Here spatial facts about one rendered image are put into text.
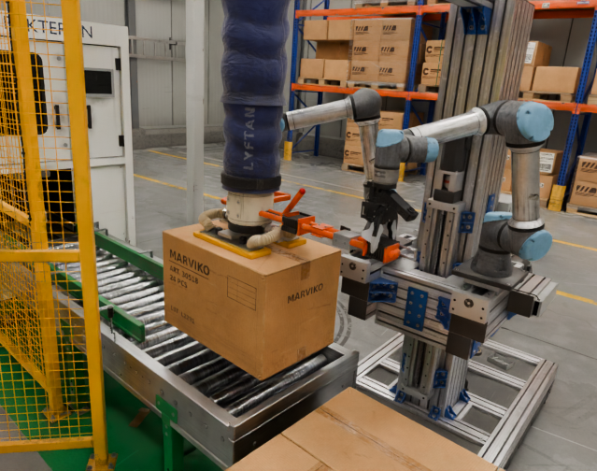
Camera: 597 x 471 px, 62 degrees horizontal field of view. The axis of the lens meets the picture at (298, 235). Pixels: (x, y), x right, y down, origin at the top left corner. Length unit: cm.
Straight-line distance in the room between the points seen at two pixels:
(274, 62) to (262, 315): 85
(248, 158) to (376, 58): 811
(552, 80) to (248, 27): 726
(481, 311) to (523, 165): 52
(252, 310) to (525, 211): 97
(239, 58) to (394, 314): 121
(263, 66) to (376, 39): 812
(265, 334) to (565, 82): 745
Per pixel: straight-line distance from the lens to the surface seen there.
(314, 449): 177
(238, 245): 182
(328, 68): 1041
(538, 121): 172
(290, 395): 189
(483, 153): 213
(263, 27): 176
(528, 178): 179
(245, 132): 177
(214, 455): 191
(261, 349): 175
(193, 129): 480
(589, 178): 857
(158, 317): 258
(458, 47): 218
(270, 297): 167
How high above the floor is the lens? 169
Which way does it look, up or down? 17 degrees down
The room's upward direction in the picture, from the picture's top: 4 degrees clockwise
